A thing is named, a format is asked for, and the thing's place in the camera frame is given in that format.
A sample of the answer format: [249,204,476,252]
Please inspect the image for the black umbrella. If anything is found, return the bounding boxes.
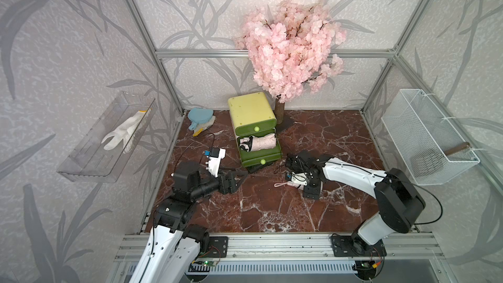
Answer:
[246,162,272,174]

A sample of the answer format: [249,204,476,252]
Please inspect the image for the pink umbrella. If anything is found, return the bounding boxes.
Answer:
[274,172,308,190]
[238,133,276,152]

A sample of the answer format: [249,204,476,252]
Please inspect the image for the green yellow drawer cabinet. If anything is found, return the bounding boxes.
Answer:
[228,92,282,168]

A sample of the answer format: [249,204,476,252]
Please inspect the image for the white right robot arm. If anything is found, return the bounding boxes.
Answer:
[285,150,426,255]

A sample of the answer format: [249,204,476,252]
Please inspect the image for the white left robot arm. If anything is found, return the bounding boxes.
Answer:
[130,161,248,282]

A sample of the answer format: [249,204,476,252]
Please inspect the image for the white glove on shelf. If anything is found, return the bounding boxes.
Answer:
[102,110,149,154]

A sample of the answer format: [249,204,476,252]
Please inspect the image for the pink cherry blossom tree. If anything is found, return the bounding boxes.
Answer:
[234,0,347,124]

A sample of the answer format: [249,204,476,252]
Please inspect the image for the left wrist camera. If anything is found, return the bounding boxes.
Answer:
[204,148,226,178]

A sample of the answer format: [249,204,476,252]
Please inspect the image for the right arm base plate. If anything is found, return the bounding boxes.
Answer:
[330,233,387,259]

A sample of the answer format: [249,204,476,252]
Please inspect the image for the aluminium front rail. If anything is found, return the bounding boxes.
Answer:
[113,232,445,262]

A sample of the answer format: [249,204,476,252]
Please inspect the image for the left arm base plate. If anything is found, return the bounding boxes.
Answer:
[199,236,229,259]

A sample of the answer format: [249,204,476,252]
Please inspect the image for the clear acrylic wall shelf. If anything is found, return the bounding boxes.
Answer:
[57,92,157,183]

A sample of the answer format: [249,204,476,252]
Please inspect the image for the white wire mesh basket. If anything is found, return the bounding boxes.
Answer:
[381,89,480,186]

